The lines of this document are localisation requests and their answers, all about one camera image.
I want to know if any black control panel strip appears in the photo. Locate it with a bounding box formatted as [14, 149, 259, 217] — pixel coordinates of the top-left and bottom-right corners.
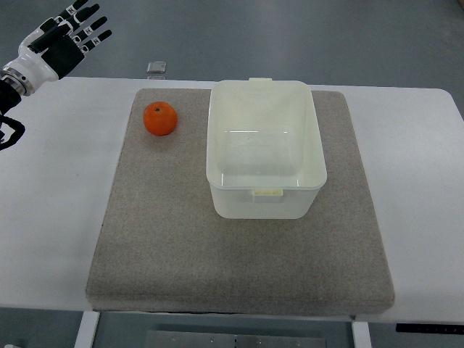
[396, 323, 464, 335]

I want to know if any white right table leg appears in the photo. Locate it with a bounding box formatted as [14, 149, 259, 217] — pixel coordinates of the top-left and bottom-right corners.
[352, 321, 373, 348]

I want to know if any grey felt mat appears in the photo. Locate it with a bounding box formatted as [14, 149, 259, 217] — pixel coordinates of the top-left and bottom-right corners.
[86, 88, 394, 316]

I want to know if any white plastic box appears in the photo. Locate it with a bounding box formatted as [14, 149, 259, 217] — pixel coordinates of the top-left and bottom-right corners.
[206, 78, 327, 219]

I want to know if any orange fruit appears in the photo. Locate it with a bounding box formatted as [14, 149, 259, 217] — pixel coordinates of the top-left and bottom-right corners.
[143, 101, 178, 136]

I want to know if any white left table leg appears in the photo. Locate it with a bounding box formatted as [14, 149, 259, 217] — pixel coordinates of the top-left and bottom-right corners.
[74, 311, 100, 348]

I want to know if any white table leg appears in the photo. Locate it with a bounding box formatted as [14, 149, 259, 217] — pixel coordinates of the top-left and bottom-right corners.
[74, 311, 100, 348]
[352, 321, 373, 348]

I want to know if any small grey floor plate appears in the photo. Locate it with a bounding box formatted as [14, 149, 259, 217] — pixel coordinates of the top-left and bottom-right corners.
[146, 61, 167, 74]

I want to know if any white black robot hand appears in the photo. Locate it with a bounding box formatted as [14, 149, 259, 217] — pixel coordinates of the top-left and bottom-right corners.
[1, 1, 112, 96]

